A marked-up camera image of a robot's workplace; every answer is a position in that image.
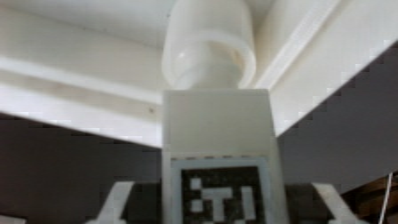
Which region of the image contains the white leg with screw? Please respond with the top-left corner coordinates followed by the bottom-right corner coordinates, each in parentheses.
top-left (158, 44), bottom-right (291, 224)

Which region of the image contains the white square tabletop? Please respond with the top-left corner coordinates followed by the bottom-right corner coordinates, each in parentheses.
top-left (0, 0), bottom-right (398, 146)

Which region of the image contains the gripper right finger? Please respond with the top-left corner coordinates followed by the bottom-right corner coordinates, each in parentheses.
top-left (313, 183), bottom-right (369, 224)

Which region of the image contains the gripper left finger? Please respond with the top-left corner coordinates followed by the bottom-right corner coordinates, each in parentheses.
top-left (83, 181), bottom-right (135, 224)

